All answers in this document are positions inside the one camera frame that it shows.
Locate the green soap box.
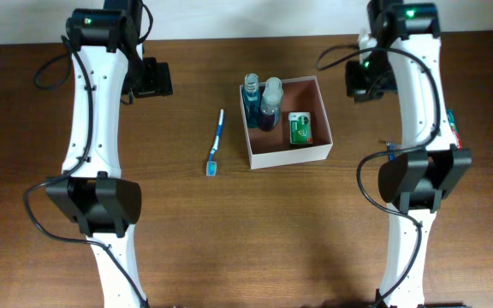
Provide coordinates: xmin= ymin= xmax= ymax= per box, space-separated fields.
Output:
xmin=288 ymin=112 xmax=313 ymax=146

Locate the white cardboard box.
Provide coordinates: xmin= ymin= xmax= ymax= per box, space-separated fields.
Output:
xmin=243 ymin=75 xmax=333 ymax=169

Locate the clear purple liquid bottle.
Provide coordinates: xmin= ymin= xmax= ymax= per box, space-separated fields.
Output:
xmin=258 ymin=77 xmax=284 ymax=132

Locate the teal mouthwash bottle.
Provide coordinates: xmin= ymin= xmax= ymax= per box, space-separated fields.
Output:
xmin=242 ymin=74 xmax=261 ymax=128

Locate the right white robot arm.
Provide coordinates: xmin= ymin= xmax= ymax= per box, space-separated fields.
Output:
xmin=346 ymin=1 xmax=472 ymax=307

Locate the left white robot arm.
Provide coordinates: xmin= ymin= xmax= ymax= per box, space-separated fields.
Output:
xmin=42 ymin=0 xmax=173 ymax=307

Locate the blue disposable razor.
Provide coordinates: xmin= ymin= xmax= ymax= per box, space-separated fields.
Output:
xmin=381 ymin=140 xmax=401 ymax=161

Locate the red green toothpaste tube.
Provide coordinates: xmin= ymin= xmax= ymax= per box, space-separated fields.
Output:
xmin=446 ymin=110 xmax=463 ymax=150

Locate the blue white toothbrush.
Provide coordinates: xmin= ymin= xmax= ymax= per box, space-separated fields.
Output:
xmin=205 ymin=109 xmax=225 ymax=177

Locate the right black cable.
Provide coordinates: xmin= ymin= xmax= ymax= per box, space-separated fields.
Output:
xmin=315 ymin=42 xmax=443 ymax=308

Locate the black cable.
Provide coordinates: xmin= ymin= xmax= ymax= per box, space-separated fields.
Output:
xmin=22 ymin=0 xmax=156 ymax=308
xmin=315 ymin=42 xmax=443 ymax=308

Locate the left black cable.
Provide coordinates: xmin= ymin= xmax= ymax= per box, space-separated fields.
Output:
xmin=22 ymin=0 xmax=156 ymax=308

